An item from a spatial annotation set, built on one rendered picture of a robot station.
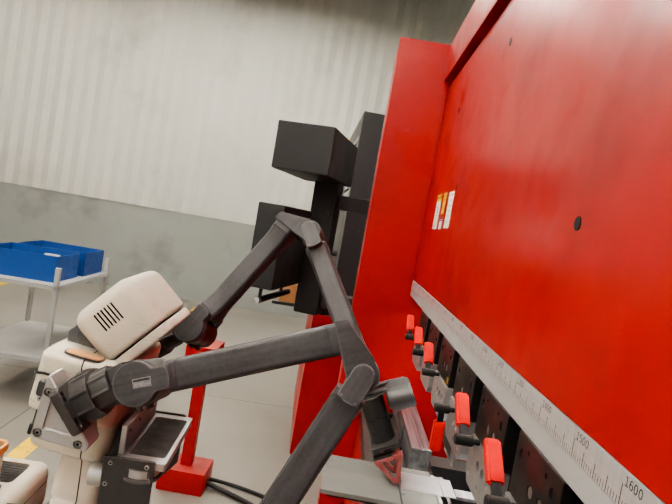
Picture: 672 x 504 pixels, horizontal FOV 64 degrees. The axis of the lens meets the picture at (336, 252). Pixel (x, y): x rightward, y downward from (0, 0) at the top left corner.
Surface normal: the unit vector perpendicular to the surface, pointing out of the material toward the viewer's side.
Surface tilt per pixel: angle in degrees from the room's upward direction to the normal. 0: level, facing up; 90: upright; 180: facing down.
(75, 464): 90
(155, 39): 90
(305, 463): 78
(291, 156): 90
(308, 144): 90
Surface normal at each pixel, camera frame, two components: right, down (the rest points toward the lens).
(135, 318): 0.05, 0.07
